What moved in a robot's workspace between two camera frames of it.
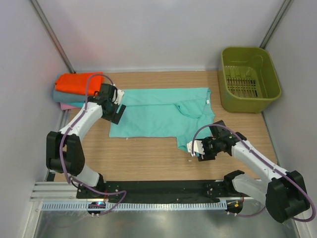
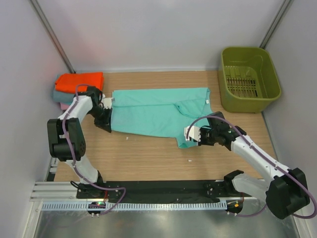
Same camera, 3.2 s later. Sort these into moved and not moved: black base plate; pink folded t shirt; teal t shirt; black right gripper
Moved: black right gripper
Not moved: black base plate; pink folded t shirt; teal t shirt
